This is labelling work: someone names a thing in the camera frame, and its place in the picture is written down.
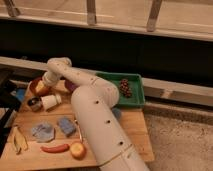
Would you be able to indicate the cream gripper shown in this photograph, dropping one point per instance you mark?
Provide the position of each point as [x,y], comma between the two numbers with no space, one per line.
[41,89]

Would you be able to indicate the red bowl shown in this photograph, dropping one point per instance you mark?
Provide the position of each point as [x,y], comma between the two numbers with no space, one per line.
[33,85]

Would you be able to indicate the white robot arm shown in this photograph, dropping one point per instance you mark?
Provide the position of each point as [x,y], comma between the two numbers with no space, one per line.
[92,101]

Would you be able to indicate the white paper cup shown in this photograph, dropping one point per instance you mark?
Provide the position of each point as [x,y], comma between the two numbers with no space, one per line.
[51,101]

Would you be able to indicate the blue object beside table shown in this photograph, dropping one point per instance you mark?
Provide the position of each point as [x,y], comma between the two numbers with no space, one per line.
[20,94]

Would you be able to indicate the purple bowl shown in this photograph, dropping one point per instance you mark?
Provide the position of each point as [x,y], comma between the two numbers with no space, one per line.
[70,86]

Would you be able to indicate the black chair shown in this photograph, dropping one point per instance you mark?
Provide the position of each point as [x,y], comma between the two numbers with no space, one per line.
[8,101]

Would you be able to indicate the light blue cloth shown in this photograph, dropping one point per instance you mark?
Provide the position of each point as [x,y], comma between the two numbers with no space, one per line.
[43,132]

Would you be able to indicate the blue sponge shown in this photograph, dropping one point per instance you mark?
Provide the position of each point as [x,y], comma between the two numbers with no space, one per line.
[66,126]

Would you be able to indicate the red sausage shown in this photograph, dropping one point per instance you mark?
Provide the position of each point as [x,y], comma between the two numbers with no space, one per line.
[55,149]

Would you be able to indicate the blue plastic cup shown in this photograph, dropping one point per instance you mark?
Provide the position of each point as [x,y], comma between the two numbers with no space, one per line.
[117,113]

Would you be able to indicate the dark grape bunch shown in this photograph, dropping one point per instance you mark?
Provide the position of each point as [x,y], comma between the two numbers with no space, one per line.
[125,89]

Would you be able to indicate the green plastic tray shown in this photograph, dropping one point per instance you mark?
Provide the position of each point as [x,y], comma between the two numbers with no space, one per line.
[137,99]

